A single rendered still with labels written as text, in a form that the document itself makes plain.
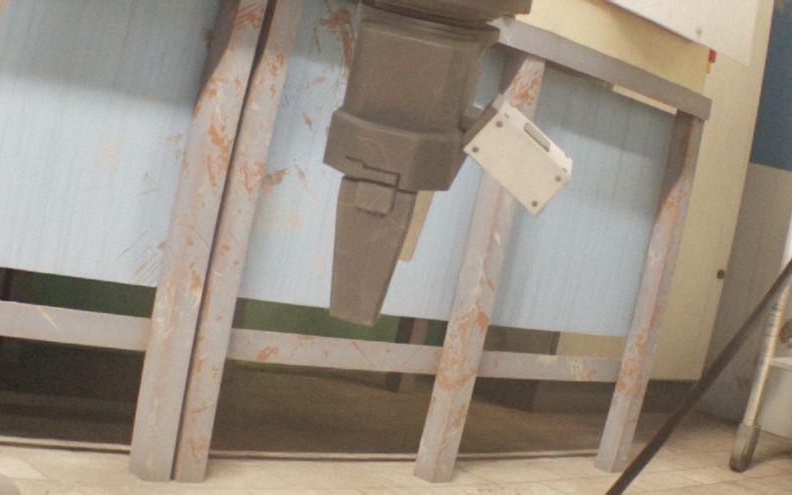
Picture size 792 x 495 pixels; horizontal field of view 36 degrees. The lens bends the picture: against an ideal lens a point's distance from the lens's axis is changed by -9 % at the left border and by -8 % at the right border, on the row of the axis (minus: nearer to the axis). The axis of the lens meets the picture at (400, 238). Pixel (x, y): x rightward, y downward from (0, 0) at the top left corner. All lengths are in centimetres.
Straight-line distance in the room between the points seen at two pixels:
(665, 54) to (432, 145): 217
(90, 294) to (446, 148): 241
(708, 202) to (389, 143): 332
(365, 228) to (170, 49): 140
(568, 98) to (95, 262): 106
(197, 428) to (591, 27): 107
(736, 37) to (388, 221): 219
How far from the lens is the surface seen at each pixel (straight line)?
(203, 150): 192
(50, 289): 287
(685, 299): 384
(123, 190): 192
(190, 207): 193
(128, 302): 298
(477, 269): 236
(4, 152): 181
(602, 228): 269
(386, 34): 55
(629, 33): 259
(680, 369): 391
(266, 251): 209
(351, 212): 55
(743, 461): 321
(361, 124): 54
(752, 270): 411
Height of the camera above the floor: 56
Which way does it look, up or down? 3 degrees down
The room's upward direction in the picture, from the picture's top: 12 degrees clockwise
